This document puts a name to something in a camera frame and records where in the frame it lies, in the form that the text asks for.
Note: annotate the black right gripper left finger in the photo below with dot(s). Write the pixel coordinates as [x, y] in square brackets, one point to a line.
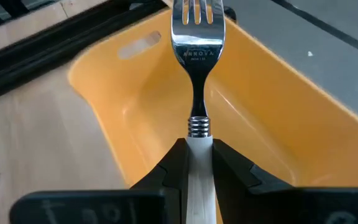
[154, 205]

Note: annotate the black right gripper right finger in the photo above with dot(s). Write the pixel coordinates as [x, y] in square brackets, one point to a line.
[259, 205]

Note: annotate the black table clamp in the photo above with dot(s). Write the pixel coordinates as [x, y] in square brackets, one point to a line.
[230, 14]

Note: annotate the black aluminium table frame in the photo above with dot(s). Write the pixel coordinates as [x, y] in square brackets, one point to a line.
[57, 43]

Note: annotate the yellow plastic bin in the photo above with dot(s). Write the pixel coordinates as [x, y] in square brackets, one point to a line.
[259, 118]

